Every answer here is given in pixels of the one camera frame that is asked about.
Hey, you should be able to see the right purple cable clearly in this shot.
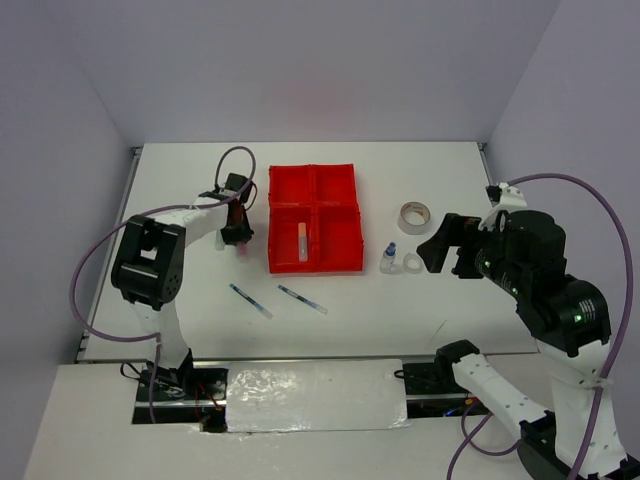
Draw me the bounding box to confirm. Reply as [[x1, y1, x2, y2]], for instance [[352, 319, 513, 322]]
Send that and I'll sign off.
[[446, 172, 635, 480]]

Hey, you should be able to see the orange cap highlighter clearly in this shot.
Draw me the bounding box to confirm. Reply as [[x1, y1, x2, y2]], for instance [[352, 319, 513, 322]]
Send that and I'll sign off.
[[297, 222, 309, 263]]

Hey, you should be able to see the silver foil sheet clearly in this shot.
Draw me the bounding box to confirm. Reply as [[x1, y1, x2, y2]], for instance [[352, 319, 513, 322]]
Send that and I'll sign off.
[[225, 359, 409, 433]]

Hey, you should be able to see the red four-compartment bin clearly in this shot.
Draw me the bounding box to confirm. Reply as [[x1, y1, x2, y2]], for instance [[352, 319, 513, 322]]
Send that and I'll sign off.
[[267, 164, 364, 274]]

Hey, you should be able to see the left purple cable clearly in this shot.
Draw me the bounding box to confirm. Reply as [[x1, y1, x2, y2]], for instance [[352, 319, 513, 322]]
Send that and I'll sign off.
[[73, 145, 260, 424]]

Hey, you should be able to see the clear blue-cap spray bottle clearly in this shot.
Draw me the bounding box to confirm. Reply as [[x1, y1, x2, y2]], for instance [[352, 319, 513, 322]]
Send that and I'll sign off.
[[379, 242, 396, 274]]

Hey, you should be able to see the green cap highlighter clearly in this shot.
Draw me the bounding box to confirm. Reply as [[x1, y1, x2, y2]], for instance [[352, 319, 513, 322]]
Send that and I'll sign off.
[[215, 234, 225, 251]]

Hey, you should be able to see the purple cap highlighter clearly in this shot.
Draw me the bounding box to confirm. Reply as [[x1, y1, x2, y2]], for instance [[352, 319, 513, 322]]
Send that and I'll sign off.
[[236, 243, 248, 263]]

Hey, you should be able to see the blue patterned pen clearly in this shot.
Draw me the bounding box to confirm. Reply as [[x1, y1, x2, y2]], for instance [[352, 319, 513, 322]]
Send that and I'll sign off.
[[229, 283, 273, 319], [277, 284, 328, 315]]

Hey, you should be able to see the large white tape roll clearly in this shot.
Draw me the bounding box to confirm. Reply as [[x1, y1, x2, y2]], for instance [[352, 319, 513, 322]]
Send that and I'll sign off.
[[397, 201, 431, 235]]

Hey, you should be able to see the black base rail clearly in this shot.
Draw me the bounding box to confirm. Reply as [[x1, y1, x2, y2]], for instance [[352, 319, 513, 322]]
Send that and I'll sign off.
[[128, 359, 475, 434]]

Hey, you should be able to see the small clear tape roll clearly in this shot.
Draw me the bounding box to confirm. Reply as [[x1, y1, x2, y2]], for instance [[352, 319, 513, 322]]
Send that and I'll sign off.
[[402, 253, 424, 274]]

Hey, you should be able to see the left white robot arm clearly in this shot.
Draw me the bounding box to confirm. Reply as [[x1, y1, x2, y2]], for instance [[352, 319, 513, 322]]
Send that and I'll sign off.
[[111, 186, 255, 399]]

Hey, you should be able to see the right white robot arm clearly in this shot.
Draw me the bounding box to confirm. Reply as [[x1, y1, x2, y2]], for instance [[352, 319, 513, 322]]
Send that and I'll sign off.
[[416, 183, 639, 479]]

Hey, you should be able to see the purple cable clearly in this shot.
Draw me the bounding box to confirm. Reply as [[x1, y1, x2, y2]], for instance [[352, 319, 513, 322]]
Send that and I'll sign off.
[[73, 145, 260, 424], [446, 172, 635, 480]]

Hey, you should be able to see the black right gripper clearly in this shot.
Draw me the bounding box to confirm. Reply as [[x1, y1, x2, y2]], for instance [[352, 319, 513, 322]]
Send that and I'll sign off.
[[414, 208, 524, 291]]

